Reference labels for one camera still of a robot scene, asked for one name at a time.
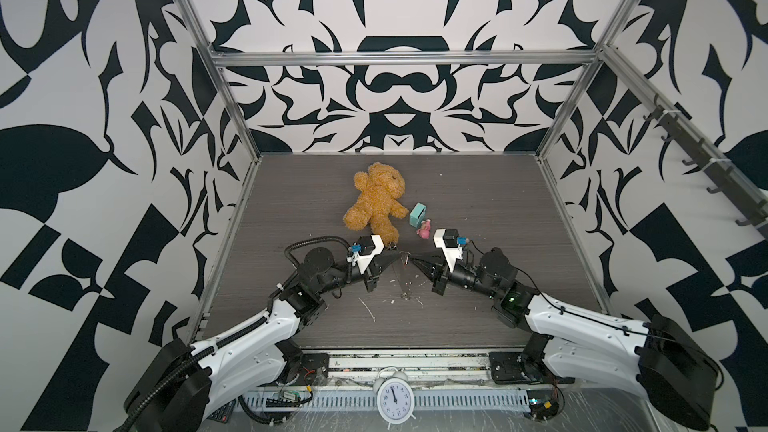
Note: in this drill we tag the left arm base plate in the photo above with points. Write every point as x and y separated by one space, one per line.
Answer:
304 369

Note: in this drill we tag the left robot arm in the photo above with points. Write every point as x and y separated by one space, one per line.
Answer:
187 382

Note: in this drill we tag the brown teddy bear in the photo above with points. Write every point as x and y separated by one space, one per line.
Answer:
380 188

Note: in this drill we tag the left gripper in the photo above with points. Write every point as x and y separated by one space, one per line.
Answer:
374 264

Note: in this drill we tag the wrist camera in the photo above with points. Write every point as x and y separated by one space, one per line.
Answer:
452 244
364 250

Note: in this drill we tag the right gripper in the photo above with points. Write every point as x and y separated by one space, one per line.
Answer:
438 272

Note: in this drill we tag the black remote control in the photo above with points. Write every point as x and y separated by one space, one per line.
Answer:
224 413

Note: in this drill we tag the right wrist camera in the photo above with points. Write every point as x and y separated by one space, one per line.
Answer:
452 244

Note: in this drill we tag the teal toy block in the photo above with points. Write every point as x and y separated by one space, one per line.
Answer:
417 215

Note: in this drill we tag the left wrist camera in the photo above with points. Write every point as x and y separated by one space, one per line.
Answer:
364 250

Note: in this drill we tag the white alarm clock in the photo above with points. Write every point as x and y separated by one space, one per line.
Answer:
394 396

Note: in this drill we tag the pink toy figure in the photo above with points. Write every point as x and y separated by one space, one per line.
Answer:
424 230

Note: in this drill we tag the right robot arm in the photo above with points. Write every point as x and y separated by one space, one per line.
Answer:
656 360

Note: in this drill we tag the green electronics module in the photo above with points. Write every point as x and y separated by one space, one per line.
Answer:
544 405

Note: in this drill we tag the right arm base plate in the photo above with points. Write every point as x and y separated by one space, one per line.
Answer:
518 368

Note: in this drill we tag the small circuit board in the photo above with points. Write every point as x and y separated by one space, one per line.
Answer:
290 399

